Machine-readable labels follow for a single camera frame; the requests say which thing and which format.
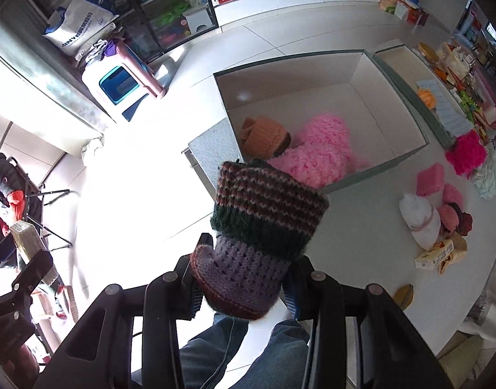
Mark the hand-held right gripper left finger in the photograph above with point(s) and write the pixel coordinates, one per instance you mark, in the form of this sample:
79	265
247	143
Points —
192	298

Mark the tan cardboard box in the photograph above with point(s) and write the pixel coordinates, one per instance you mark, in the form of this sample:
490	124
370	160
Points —
27	241

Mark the jar with gold lid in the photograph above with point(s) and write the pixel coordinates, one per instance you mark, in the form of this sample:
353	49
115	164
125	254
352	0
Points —
429	54

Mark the gold round object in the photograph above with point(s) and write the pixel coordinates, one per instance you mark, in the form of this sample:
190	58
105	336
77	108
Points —
404	296

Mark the stainless steel cabinet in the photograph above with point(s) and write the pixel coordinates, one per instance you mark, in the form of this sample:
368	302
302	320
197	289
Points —
41	73

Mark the pink fluffy knit garment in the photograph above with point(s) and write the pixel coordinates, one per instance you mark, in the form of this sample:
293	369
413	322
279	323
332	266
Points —
321	150

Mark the grey-green stitched mat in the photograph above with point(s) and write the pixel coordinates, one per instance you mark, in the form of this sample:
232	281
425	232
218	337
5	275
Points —
313	89

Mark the magenta fluffy knit piece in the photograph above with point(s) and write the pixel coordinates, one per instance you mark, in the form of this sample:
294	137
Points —
466	153

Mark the striped knit boot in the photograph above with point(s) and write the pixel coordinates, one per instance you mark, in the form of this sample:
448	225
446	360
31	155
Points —
264	219

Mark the yellow cartoon tissue packet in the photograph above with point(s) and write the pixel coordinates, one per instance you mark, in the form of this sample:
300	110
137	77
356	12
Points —
432	256

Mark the black folding rack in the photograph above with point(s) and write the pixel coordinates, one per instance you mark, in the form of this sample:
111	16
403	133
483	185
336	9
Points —
41	206

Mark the light blue paper sheet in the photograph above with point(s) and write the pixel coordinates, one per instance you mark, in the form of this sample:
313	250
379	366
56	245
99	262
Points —
446	107

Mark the small pink sponge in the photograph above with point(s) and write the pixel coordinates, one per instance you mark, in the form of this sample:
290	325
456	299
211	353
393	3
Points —
453	195

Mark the white fluffy hat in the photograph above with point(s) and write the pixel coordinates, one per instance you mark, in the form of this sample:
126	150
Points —
419	221

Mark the large pink sponge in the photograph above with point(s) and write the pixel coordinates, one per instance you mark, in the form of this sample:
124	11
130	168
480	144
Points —
430	179

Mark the orange knit hat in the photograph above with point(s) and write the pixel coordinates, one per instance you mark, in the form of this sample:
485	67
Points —
262	131

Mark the white bag with blue print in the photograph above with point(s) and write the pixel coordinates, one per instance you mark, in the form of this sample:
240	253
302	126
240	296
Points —
84	18

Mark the pink plastic stool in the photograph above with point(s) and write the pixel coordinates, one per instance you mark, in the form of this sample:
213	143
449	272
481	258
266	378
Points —
138	71

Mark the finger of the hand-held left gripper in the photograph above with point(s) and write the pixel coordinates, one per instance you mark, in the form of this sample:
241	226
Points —
13	306
35	269

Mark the person's jeans legs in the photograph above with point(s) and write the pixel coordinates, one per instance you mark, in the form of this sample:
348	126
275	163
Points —
252	356

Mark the pile of assorted small goods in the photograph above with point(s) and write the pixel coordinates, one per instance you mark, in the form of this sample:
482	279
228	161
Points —
471	85

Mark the row of cartons on floor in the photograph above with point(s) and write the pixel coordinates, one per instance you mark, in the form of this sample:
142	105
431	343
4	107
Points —
402	8

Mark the white and blue stool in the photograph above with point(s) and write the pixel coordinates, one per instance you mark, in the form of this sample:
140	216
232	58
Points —
114	89

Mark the tan paper bag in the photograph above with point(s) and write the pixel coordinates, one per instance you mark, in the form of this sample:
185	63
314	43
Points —
458	251

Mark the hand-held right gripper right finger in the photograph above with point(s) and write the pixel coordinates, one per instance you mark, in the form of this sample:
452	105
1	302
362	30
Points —
291	302

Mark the purple and white clothes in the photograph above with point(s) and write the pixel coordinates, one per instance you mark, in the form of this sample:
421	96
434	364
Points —
106	48

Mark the orange yarn piece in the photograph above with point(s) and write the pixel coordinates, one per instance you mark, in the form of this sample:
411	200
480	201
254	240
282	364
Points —
426	98

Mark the pink knit ball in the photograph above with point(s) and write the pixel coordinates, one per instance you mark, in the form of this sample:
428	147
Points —
447	219

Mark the light green cloth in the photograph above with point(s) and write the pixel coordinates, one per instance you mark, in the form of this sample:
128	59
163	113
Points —
490	176

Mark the glass display cabinet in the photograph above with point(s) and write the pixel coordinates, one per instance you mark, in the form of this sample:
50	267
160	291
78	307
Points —
171	4

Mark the red fabric flower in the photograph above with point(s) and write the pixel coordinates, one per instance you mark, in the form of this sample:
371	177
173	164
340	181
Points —
465	221

